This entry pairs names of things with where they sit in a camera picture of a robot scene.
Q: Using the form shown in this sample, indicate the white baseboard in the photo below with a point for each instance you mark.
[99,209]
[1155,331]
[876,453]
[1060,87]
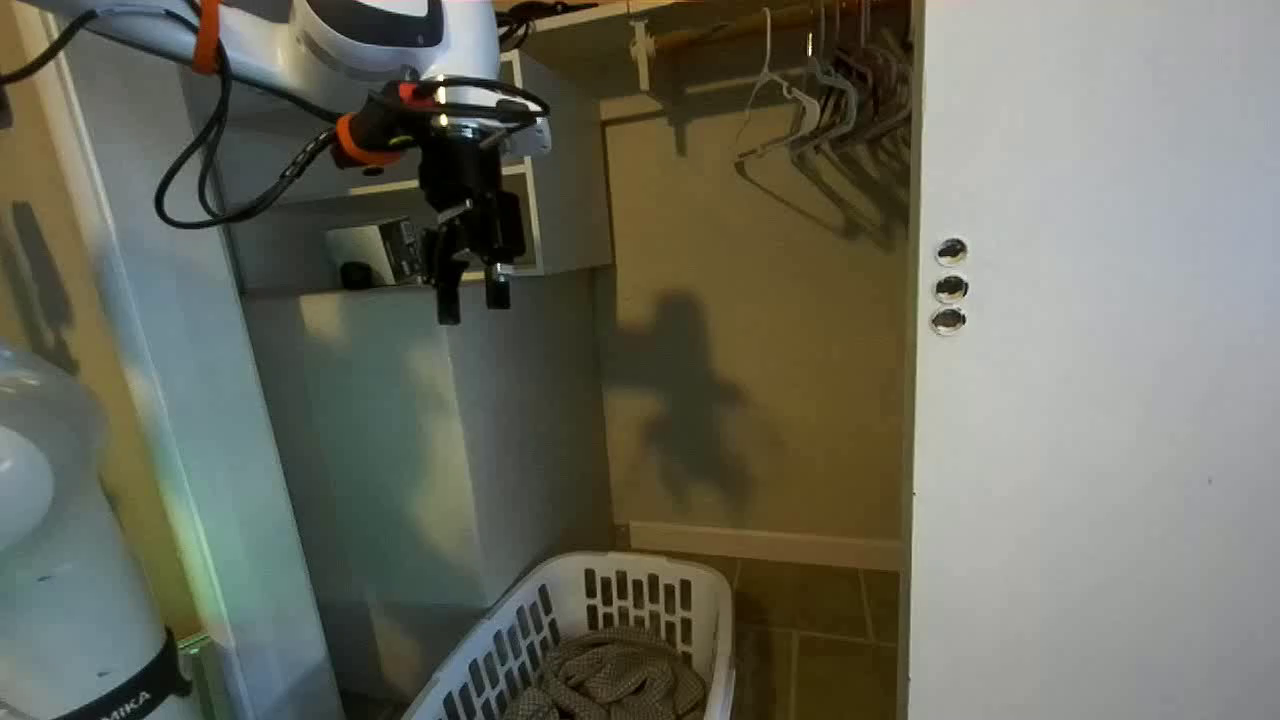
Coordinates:
[763,544]

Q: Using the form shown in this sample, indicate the grey plastic hanger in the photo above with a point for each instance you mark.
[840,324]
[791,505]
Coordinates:
[840,146]
[872,95]

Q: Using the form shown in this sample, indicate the black and white box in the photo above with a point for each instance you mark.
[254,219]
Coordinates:
[381,254]

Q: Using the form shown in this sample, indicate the white plastic laundry basket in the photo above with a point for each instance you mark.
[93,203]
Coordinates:
[641,603]

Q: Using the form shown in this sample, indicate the white closet shelf board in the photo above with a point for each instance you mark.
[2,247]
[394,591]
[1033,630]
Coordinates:
[721,19]

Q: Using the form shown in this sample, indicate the small black round object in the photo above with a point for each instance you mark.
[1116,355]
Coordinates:
[358,277]

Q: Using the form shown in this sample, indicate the black wrist camera, orange clip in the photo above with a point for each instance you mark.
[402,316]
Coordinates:
[381,131]

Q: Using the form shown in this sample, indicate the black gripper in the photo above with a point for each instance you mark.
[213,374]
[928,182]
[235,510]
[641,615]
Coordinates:
[460,184]

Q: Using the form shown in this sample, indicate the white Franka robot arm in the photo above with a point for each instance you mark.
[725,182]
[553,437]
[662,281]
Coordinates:
[402,32]

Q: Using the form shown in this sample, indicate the white two-tier shelf unit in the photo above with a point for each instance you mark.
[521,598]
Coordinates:
[575,184]

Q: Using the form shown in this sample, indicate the white door with latch holes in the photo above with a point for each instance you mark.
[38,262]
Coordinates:
[1107,401]

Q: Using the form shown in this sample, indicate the white closet rod bracket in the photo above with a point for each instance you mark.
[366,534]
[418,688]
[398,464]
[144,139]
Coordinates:
[641,54]

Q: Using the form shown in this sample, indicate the grey clothes pile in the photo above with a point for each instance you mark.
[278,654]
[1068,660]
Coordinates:
[612,682]

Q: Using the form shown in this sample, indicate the tall white cabinet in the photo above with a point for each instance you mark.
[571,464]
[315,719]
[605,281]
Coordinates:
[402,440]

